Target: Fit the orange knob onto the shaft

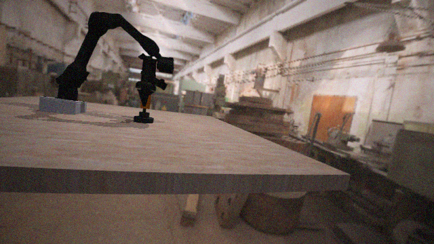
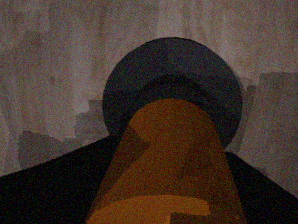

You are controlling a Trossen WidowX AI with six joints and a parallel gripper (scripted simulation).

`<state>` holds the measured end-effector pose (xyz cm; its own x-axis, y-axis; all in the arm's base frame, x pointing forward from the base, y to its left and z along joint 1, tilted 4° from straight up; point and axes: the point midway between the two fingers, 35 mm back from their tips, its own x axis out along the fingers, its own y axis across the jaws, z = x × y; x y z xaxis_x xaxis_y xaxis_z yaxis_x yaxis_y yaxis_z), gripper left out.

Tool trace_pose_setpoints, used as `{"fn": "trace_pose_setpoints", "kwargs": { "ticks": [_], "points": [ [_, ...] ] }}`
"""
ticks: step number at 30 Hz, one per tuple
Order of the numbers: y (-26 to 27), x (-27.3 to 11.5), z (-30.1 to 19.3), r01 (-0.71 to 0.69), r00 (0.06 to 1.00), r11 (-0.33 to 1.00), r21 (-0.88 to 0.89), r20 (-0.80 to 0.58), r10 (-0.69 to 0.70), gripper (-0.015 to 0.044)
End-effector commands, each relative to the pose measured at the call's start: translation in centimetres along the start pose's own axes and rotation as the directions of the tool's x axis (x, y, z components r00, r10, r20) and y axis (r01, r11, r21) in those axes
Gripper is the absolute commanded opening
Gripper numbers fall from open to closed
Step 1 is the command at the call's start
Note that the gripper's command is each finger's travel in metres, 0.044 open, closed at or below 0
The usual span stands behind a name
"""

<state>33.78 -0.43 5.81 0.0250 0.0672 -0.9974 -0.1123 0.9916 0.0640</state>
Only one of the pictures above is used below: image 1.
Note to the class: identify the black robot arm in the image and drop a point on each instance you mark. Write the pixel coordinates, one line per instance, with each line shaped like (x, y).
(99, 23)

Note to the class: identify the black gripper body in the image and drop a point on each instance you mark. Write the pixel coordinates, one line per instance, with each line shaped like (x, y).
(146, 80)

